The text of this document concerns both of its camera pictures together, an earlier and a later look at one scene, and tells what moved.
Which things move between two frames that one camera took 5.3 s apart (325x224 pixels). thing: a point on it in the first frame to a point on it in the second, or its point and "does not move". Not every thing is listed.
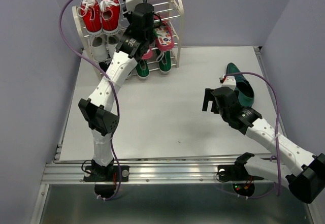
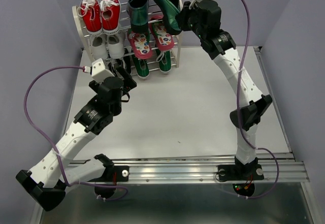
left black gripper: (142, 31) to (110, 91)
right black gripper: (209, 96) to (182, 14)
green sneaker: (142, 70) does not move
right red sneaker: (110, 9) does not move
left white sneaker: (99, 47) does not move
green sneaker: (165, 62) does not move
